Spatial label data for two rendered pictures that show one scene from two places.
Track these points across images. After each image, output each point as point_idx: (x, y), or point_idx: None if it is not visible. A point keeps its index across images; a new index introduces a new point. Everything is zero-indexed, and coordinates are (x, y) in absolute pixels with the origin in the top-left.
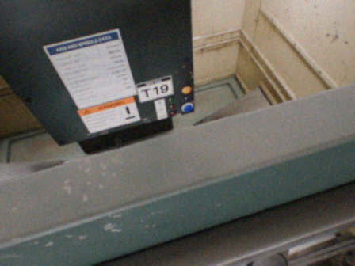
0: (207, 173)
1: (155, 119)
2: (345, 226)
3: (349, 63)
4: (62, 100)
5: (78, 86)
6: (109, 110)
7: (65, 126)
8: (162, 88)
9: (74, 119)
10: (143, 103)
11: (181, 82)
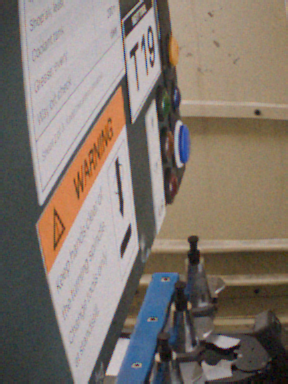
0: None
1: (153, 240)
2: None
3: (187, 39)
4: (2, 128)
5: (42, 17)
6: (94, 196)
7: (27, 383)
8: (148, 43)
9: (37, 306)
10: (133, 131)
11: (162, 21)
